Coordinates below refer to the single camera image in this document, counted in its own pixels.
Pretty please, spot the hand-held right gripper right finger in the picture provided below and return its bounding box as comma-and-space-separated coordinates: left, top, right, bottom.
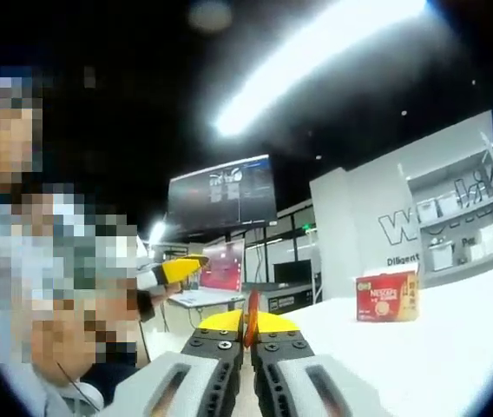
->
249, 310, 386, 417

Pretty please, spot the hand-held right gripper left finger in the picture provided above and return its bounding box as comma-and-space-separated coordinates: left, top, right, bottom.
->
98, 308, 245, 417

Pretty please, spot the red coffee pouch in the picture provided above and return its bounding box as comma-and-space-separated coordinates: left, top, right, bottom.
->
244, 288, 261, 351

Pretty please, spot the red coffee box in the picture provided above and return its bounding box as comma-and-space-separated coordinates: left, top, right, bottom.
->
354, 269, 421, 323

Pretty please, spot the person's left hand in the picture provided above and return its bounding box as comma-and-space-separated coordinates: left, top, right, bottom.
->
150, 286, 178, 308

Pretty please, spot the white laptop red screen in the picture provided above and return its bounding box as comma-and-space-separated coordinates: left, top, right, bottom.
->
167, 240, 247, 308

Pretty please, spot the black equipment case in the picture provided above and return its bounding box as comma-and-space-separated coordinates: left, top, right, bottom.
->
266, 284, 324, 316

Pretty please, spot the dark standing screen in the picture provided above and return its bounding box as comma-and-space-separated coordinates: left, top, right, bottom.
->
272, 260, 313, 286

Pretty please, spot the person's grey shirt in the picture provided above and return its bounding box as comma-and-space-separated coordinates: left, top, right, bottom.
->
33, 368, 113, 417

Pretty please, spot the grey metal shelving rack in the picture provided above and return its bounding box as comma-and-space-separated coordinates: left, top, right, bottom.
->
398, 132, 493, 279

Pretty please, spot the metal storage shelf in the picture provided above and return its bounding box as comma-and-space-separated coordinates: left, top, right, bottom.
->
419, 190, 493, 270

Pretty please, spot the ceiling light strip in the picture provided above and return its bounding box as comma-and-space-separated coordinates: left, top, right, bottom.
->
211, 0, 430, 136

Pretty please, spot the black wrist strap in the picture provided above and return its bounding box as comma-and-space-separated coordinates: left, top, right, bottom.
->
135, 289, 157, 323

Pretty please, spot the black wall monitor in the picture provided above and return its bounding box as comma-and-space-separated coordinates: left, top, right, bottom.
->
167, 154, 279, 231

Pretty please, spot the black chest device cable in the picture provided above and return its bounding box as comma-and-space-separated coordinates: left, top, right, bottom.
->
56, 362, 102, 409

